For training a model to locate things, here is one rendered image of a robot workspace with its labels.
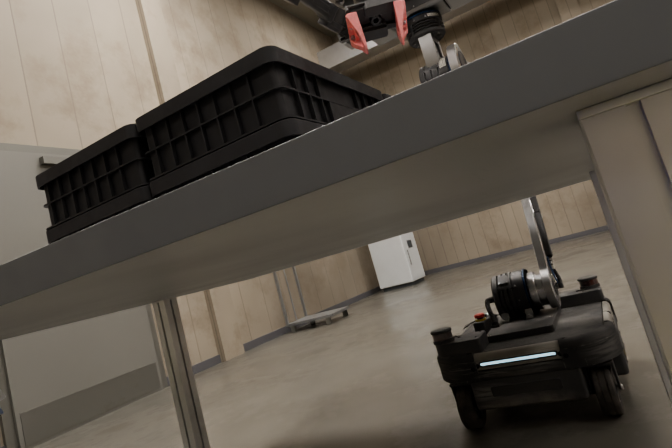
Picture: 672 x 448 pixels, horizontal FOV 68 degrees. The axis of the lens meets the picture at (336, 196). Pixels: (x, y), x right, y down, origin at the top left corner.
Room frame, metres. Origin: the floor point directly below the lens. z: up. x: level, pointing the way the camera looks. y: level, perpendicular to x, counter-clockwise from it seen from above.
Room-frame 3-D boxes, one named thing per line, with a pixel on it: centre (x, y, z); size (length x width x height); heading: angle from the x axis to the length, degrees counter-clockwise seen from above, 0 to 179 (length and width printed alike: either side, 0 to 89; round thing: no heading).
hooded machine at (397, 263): (8.45, -0.69, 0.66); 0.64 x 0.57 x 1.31; 62
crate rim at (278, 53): (0.90, 0.07, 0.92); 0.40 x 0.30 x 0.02; 152
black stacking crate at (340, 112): (0.90, 0.07, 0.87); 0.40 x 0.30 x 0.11; 152
